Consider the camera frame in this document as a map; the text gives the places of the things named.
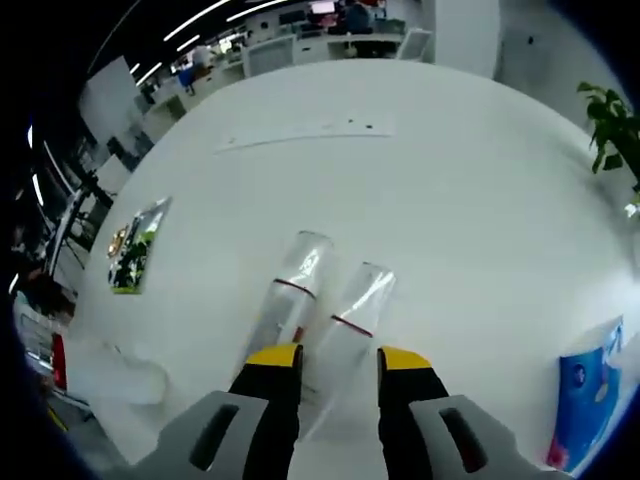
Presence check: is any black-legged stand table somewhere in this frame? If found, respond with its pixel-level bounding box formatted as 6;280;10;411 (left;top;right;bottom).
47;169;117;282

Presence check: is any green potted plant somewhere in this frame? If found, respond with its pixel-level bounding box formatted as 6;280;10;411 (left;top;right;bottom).
577;81;640;194

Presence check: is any white mesh office chair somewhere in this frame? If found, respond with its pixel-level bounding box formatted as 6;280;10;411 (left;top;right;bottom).
398;27;434;64

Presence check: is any white red-collared skincare pump bottle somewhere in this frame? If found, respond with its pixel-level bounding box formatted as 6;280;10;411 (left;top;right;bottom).
49;332;169;407

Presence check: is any blue tissue pack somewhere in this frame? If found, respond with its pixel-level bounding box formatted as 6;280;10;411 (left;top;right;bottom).
545;314;627;474

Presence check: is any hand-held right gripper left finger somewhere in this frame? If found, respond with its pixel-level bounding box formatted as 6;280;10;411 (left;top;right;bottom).
149;343;305;480

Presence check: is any gold skincare sachet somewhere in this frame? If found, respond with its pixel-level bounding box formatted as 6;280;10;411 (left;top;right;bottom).
106;224;131;261

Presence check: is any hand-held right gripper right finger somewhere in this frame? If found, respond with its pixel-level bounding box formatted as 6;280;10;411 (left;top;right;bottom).
375;345;546;480

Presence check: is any green black skincare mask packet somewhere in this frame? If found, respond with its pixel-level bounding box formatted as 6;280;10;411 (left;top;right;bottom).
110;196;174;295

